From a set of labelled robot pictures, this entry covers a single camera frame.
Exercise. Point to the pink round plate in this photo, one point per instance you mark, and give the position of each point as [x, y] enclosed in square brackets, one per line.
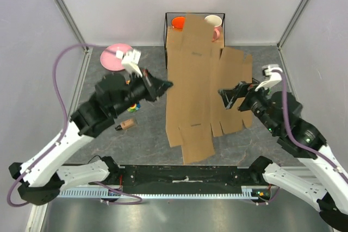
[108, 57]

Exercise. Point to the black wire wooden shelf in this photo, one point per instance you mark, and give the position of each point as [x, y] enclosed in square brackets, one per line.
[169, 16]

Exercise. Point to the lower rainbow flower plush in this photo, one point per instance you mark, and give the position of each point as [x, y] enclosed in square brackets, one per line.
[135, 107]

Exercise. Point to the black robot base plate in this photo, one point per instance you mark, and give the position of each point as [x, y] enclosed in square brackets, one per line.
[136, 175]

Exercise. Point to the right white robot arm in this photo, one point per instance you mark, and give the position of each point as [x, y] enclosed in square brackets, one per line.
[280, 114]

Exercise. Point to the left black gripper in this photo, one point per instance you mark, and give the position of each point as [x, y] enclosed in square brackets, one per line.
[155, 86]

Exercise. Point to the brown cardboard box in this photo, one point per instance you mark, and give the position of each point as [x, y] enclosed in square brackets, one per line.
[198, 68]

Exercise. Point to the pink ceramic mug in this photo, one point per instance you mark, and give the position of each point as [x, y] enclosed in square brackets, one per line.
[216, 22]

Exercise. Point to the orange enamel mug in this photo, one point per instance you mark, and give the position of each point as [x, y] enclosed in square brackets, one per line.
[177, 23]

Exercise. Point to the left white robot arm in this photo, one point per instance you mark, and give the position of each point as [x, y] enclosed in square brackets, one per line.
[40, 179]

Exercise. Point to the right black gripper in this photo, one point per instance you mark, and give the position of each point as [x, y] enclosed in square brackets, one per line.
[242, 89]

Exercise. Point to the slotted cable duct rail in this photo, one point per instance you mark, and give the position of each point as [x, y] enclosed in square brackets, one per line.
[97, 192]

